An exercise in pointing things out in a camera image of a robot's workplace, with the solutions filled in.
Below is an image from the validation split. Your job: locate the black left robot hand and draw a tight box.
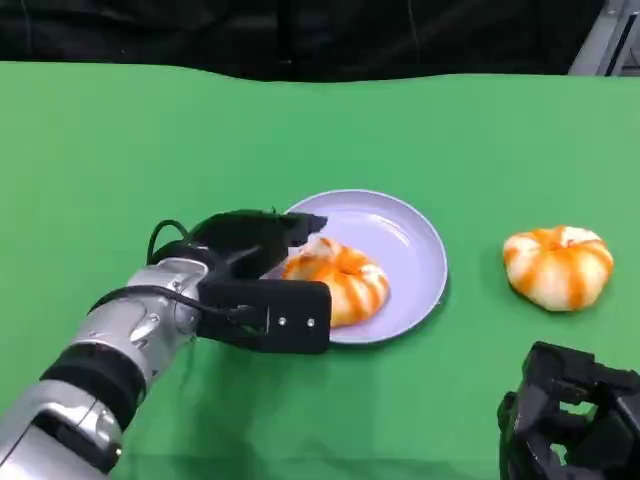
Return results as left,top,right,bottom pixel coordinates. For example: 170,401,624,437
187,209,330,281

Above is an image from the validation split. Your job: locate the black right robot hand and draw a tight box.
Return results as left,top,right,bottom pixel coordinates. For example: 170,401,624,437
497,340,640,480

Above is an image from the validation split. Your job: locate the orange and white bread roll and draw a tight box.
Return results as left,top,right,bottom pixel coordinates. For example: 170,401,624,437
502,225,615,312
281,235,390,329

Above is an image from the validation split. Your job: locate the green table cloth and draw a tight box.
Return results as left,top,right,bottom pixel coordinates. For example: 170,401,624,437
0,60,640,480

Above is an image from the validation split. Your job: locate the lilac plate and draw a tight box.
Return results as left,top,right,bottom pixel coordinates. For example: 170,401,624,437
262,188,449,346

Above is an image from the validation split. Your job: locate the black backdrop curtain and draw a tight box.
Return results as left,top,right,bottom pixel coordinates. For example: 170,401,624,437
0,0,601,84

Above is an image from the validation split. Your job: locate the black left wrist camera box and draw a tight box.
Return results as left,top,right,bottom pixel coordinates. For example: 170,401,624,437
195,278,333,355

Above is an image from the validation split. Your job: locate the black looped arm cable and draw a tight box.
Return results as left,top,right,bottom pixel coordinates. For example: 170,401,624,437
147,218,201,266

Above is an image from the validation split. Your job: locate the aluminium frame post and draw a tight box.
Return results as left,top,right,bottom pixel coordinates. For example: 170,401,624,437
567,0,640,79

